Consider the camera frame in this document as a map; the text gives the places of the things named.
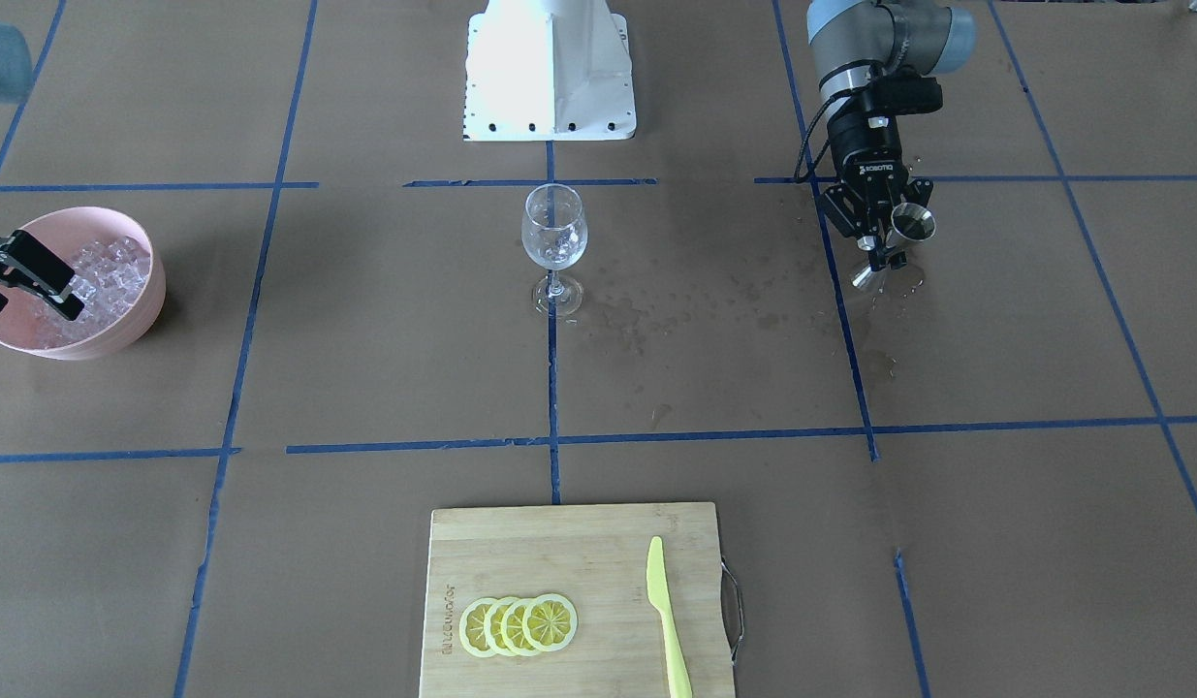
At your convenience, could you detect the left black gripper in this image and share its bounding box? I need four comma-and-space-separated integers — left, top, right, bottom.
821, 105, 932, 272

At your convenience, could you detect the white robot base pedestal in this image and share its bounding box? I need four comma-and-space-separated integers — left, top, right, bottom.
462, 1, 638, 142

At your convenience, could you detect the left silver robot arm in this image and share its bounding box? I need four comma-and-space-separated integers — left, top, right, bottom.
807, 1, 976, 287

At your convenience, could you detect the steel jigger measuring cup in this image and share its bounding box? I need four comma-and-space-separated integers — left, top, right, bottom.
849, 204, 936, 290

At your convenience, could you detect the yellow plastic knife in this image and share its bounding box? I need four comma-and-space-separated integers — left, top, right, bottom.
646, 536, 694, 697

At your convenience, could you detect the clear wine glass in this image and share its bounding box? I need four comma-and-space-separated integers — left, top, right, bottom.
521, 184, 588, 318

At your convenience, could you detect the pink bowl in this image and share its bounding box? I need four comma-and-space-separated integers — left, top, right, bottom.
0, 206, 168, 362

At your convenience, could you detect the bamboo cutting board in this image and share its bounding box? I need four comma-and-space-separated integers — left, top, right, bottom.
418, 502, 736, 697

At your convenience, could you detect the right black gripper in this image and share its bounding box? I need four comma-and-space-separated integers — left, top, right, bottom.
0, 231, 85, 321

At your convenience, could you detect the pile of clear ice cubes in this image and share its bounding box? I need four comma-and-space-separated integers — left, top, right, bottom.
28, 236, 151, 348

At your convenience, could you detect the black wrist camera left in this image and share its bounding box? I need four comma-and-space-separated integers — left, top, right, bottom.
852, 74, 943, 119

